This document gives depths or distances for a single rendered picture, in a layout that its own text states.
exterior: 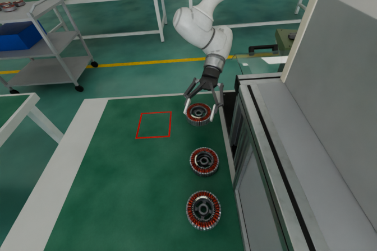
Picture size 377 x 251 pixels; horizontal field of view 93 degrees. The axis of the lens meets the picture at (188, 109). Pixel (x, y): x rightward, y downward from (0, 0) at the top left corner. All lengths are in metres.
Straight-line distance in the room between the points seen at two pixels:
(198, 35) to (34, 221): 0.89
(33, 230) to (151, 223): 0.40
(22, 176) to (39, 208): 1.30
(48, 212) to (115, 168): 0.25
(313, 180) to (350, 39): 0.22
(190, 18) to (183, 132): 0.47
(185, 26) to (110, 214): 0.73
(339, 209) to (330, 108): 0.15
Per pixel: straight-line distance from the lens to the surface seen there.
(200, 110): 0.77
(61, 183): 0.90
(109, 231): 0.74
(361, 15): 0.36
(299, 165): 0.37
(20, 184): 2.15
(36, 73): 3.11
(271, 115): 0.43
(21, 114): 1.39
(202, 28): 0.77
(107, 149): 0.88
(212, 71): 0.78
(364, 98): 0.34
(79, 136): 1.00
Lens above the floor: 1.42
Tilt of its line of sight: 46 degrees down
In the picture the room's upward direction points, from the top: 6 degrees counter-clockwise
